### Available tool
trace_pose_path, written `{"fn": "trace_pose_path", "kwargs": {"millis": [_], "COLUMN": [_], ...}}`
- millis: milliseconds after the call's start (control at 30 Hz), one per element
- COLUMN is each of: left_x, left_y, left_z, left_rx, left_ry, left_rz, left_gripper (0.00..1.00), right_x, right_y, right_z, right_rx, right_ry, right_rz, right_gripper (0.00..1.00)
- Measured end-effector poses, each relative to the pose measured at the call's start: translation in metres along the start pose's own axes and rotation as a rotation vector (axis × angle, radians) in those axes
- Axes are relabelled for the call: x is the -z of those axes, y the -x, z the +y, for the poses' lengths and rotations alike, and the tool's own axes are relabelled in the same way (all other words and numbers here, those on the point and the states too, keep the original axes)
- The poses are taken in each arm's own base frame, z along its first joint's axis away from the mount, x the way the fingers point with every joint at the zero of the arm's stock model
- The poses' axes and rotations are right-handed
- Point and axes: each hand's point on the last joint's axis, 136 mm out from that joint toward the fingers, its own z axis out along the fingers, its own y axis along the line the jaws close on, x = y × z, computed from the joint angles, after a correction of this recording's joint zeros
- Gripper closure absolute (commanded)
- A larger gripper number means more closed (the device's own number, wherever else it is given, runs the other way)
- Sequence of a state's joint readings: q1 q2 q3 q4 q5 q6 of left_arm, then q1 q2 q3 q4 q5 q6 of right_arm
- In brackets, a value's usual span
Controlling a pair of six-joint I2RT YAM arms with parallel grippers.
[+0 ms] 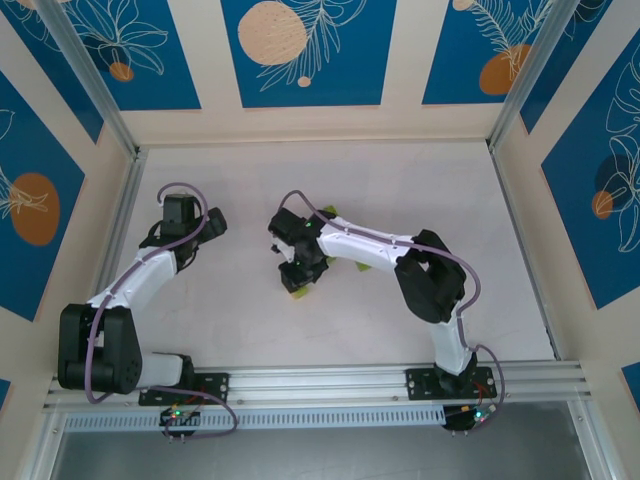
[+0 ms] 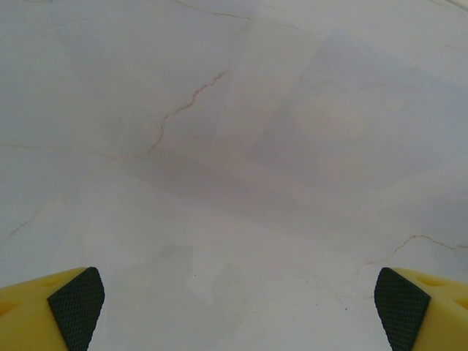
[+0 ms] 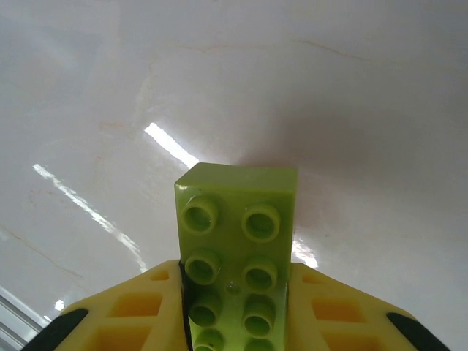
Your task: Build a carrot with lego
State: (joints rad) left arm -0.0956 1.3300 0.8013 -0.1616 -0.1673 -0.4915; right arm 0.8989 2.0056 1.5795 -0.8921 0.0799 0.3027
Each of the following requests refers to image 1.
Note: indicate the long green lego brick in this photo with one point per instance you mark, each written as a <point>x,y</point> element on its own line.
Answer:
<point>301,294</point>

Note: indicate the square green lego brick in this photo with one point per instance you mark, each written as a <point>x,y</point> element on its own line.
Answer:
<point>362,268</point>

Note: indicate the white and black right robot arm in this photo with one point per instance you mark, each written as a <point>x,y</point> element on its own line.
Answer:
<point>365,245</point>

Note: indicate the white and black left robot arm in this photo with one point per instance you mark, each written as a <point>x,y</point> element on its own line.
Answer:
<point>145,275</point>

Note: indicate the grey metal sheet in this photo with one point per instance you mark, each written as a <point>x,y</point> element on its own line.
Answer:
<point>320,455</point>

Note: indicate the small circuit board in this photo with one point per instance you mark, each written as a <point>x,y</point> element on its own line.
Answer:
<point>475,416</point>
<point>175,416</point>

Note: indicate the aluminium side rail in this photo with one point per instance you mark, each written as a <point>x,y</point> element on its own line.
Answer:
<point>523,250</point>
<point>125,210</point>

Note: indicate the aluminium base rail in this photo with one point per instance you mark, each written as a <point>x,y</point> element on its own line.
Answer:
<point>320,380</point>

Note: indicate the blue floral wall panel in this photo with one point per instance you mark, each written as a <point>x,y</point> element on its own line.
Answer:
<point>575,225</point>
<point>50,75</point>
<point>165,75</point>
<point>350,75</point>
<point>450,60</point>
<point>30,150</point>
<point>565,90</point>

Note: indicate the aluminium frame post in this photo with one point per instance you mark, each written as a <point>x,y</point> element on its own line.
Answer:
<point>537,65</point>
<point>85,65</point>

